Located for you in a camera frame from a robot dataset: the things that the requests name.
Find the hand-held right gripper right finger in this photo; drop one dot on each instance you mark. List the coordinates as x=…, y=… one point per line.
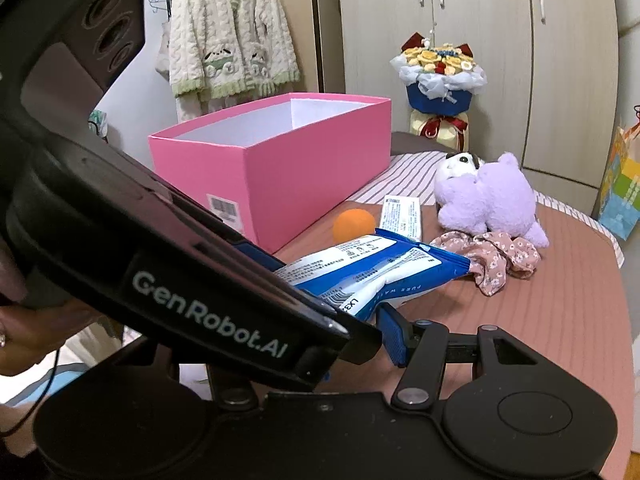
x=392, y=335

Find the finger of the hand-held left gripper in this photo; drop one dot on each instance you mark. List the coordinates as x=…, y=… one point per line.
x=260, y=256

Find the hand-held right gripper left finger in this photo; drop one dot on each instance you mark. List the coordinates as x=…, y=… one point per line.
x=226, y=385

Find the blue wet wipes packet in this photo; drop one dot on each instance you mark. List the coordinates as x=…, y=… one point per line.
x=380, y=270

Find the pink cardboard box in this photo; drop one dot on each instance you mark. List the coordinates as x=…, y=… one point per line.
x=280, y=170

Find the white cat plush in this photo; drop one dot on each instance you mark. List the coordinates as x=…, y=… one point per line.
x=462, y=164

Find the person's left hand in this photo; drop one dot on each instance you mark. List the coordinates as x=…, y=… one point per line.
x=45, y=335

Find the orange ball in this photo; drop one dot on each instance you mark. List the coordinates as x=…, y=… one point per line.
x=354, y=226

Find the white flat packet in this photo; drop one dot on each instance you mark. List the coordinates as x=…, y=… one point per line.
x=402, y=217

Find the floral pink scrunchie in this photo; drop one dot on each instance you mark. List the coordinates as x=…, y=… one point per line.
x=495, y=260

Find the striped bed sheet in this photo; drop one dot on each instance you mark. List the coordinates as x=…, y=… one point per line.
x=400, y=177

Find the pink ribbed mat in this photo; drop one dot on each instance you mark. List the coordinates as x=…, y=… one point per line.
x=550, y=300

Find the purple plush bear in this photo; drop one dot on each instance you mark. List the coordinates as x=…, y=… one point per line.
x=490, y=200

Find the cream fluffy cardigan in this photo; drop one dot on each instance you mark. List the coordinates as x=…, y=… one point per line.
x=225, y=35

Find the yellow flower bouquet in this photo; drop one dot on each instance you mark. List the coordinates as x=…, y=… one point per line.
x=440, y=75

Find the colourful paper bag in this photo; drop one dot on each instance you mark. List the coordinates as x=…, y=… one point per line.
x=622, y=190

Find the beige wardrobe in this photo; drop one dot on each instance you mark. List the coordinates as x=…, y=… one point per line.
x=525, y=60

